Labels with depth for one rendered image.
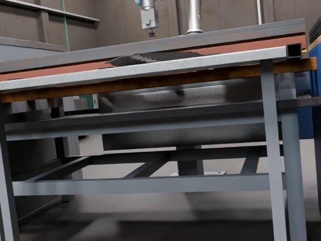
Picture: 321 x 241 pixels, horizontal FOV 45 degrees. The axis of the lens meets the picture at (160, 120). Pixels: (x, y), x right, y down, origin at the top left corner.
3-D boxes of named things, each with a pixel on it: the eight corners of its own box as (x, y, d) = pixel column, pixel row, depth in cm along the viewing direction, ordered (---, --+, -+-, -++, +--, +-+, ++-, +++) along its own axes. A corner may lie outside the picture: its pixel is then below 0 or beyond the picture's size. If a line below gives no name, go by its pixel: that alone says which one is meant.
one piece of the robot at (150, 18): (136, 3, 224) (139, 32, 225) (150, 0, 220) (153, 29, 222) (144, 6, 233) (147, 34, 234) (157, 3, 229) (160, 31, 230)
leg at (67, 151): (70, 201, 254) (57, 97, 248) (62, 201, 256) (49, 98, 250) (75, 198, 260) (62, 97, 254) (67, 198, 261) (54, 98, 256)
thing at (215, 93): (315, 138, 217) (311, 75, 214) (103, 150, 255) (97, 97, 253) (315, 137, 221) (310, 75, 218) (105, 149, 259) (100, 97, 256)
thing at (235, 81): (311, 75, 214) (311, 70, 214) (97, 97, 253) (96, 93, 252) (308, 75, 234) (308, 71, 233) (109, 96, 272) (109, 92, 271)
